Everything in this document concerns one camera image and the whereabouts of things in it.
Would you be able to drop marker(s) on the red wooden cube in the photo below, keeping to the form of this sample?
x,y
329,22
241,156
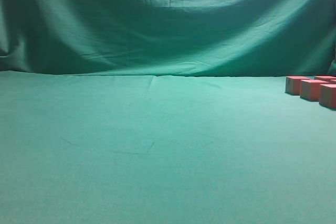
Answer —
x,y
324,78
327,95
293,84
310,89

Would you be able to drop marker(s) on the red wooden cube back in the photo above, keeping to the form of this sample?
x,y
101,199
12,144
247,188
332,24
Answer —
x,y
324,78

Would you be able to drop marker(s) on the green cloth backdrop and cover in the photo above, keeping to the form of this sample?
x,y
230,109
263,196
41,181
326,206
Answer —
x,y
165,111

